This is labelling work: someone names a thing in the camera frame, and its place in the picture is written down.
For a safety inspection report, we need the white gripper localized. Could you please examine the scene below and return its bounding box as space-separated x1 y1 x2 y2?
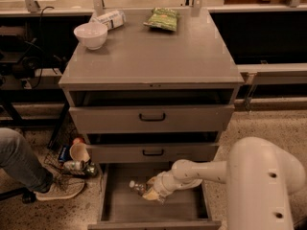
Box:
142 171 179 203

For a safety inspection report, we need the clear plastic water bottle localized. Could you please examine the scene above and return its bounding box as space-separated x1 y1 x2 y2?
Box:
129 180 148 196

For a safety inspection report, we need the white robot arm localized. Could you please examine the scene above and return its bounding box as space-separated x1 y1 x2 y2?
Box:
143 137 306 230

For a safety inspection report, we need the grey bottom drawer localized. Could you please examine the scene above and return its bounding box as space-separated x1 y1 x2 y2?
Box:
88 162 221 230

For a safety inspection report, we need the grey drawer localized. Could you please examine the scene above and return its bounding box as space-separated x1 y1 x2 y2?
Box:
69 89 233 133
86 132 219 163
88 162 221 230

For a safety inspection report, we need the grey middle drawer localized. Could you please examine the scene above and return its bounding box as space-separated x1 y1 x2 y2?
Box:
86 132 219 163

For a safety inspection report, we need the small bottle in basket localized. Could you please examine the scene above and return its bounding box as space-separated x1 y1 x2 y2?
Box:
63 160 85 172

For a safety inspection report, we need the grey top drawer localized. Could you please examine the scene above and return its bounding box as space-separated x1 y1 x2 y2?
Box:
69 89 233 133

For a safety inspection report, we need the grey drawer cabinet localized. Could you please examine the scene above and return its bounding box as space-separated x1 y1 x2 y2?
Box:
58 7 245 230

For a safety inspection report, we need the white cup in basket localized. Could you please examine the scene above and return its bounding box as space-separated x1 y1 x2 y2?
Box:
70 143 90 162

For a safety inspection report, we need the grey sneaker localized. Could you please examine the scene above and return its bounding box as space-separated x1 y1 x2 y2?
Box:
35 178 85 201

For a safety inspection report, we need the blue can in basket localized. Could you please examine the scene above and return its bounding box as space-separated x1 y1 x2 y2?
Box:
58 145 71 163

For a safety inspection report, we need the black chair base left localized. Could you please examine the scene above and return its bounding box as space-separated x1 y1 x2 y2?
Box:
0 187 36 204

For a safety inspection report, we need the person leg in jeans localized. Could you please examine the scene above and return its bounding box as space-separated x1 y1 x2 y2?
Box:
0 127 53 193

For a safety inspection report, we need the white ceramic bowl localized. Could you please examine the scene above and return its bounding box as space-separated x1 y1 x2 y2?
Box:
74 22 108 50

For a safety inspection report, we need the green chip bag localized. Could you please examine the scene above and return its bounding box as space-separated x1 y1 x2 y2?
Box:
144 8 179 32

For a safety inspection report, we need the white snack package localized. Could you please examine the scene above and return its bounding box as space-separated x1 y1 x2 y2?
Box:
91 10 126 30

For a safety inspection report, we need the wire basket on floor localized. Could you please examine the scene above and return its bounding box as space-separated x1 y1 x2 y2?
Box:
43 134 99 190

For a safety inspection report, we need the black cable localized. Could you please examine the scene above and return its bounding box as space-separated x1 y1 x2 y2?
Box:
30 6 56 89

